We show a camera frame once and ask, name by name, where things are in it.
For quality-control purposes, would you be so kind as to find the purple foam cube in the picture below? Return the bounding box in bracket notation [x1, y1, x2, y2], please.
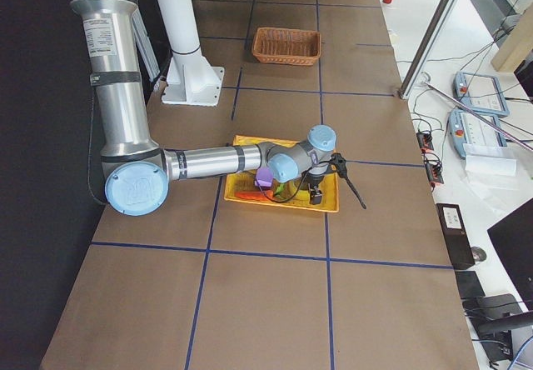
[254, 167, 273, 190]

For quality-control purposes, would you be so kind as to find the teach pendant near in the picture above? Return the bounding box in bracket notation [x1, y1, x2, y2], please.
[448, 109, 507, 159]

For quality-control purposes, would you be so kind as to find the yellow plastic basket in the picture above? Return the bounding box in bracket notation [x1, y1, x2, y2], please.
[223, 134, 340, 214]

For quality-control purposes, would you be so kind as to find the black monitor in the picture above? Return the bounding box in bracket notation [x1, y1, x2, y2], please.
[488, 202, 532, 309]

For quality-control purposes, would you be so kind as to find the aluminium frame post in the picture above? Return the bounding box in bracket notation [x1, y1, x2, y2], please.
[398, 0, 457, 100]

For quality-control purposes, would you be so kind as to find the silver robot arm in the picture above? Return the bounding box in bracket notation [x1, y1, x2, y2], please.
[69, 0, 341, 216]

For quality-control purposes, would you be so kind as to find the teach pendant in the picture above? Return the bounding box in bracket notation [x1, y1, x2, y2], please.
[454, 71, 510, 118]
[448, 109, 507, 159]

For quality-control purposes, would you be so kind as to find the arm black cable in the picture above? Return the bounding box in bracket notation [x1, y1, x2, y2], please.
[85, 86, 110, 207]

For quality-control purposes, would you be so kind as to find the brown wicker basket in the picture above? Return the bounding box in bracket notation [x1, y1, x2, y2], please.
[252, 27, 321, 66]

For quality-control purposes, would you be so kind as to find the teach pendant far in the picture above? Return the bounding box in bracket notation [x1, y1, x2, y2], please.
[454, 71, 510, 118]

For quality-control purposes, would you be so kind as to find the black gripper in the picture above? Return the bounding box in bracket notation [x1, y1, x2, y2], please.
[306, 165, 327, 205]

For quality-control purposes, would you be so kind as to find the toy carrot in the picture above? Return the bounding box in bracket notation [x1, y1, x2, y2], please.
[234, 187, 286, 202]

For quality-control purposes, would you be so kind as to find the black power box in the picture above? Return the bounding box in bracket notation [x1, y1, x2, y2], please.
[436, 203, 475, 270]

